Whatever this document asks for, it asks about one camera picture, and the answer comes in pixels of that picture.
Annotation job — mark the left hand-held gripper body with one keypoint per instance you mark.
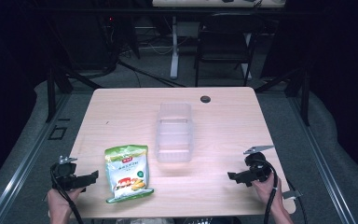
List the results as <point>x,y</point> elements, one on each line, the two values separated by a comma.
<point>64,174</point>

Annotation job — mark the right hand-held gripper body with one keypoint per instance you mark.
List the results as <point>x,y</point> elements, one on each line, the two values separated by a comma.
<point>257,166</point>

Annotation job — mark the green and white snack bag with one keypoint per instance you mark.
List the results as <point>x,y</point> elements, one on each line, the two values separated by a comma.
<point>127,174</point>

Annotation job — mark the clear plastic storage box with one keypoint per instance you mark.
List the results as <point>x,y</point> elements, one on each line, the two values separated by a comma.
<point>174,133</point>

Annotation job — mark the person's right hand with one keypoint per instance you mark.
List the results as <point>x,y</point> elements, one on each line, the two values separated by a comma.
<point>266,191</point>

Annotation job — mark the person's left hand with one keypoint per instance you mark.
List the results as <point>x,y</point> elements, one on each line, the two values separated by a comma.
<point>62,203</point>

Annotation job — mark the black metal stand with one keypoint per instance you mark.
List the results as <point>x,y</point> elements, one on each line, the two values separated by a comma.
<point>51,93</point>
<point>304,93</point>

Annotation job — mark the dark round table grommet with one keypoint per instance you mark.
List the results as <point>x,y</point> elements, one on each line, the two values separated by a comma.
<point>205,99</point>

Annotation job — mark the black folding chair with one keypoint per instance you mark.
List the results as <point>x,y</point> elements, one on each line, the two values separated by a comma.
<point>223,40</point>

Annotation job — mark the white desk leg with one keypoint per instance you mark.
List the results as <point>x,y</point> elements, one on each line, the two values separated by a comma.
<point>174,53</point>

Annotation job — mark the white desk top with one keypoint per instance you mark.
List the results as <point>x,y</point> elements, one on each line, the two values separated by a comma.
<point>217,2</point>

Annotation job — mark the aluminium floor rail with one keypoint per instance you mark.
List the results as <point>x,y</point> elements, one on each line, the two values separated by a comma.
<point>24,165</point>
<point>320,155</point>

